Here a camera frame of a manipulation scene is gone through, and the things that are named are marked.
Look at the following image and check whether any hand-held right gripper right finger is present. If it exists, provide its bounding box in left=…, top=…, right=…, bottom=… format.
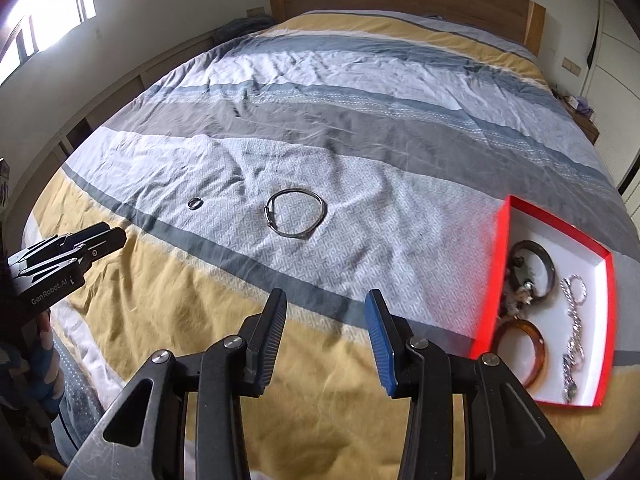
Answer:
left=365, top=289, right=586, bottom=480

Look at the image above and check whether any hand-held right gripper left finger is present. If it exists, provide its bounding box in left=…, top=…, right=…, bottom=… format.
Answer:
left=62, top=289, right=288, bottom=480

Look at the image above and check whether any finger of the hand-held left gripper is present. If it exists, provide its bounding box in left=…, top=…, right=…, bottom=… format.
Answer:
left=10, top=222, right=110, bottom=261
left=22, top=227, right=127, bottom=277

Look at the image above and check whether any amber translucent bangle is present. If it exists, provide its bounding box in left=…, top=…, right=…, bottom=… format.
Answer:
left=492, top=318, right=549, bottom=390

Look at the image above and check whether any dark brown bangle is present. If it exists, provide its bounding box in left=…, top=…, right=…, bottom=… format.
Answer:
left=509, top=240, right=557, bottom=307

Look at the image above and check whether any silver wristwatch with blue dial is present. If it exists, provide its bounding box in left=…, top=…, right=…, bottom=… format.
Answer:
left=560, top=345, right=590, bottom=405

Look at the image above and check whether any pearl and silver chain bracelet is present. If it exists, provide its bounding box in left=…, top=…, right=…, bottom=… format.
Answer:
left=560, top=280, right=587, bottom=353

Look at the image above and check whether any twisted silver hoop earring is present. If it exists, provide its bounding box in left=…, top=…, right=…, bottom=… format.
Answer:
left=565, top=273, right=591, bottom=307

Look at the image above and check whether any red and white shallow box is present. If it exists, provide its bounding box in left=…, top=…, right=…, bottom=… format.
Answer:
left=469, top=194, right=615, bottom=408

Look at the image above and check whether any person's left forearm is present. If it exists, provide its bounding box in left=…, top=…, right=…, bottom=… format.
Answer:
left=0, top=310, right=65, bottom=413

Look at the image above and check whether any thin silver bangle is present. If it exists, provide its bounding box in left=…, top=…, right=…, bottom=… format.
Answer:
left=264, top=188, right=328, bottom=239

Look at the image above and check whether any striped yellow grey bedspread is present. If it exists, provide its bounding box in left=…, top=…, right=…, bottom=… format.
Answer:
left=22, top=9, right=632, bottom=480

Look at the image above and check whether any window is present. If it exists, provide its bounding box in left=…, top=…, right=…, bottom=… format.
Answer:
left=0, top=0, right=98, bottom=86

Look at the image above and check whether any grey folded cloth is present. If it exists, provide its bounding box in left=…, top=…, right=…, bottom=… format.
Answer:
left=212, top=14, right=276, bottom=45

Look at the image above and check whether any wooden nightstand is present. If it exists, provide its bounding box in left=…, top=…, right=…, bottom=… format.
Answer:
left=552, top=87, right=601, bottom=147

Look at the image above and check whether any white wardrobe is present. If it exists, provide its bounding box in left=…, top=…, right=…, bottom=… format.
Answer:
left=581, top=0, right=640, bottom=193

